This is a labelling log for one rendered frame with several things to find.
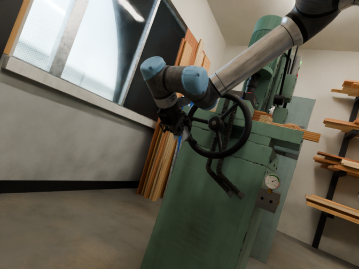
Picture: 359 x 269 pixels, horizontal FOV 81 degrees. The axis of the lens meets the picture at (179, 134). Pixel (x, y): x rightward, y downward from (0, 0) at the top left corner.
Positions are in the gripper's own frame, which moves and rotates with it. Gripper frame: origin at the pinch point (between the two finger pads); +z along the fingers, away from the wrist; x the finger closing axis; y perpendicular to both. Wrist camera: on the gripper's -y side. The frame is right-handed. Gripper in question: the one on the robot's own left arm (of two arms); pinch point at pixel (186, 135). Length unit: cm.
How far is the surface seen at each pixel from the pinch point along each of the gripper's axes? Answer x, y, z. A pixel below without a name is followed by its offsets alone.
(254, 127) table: 20.8, -22.5, 14.9
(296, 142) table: 38.6, -19.5, 16.9
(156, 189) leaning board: -88, -14, 135
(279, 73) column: 21, -77, 24
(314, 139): 45, -32, 28
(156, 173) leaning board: -93, -30, 128
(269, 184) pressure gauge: 32.5, 0.7, 20.9
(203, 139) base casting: -2.5, -13.6, 19.4
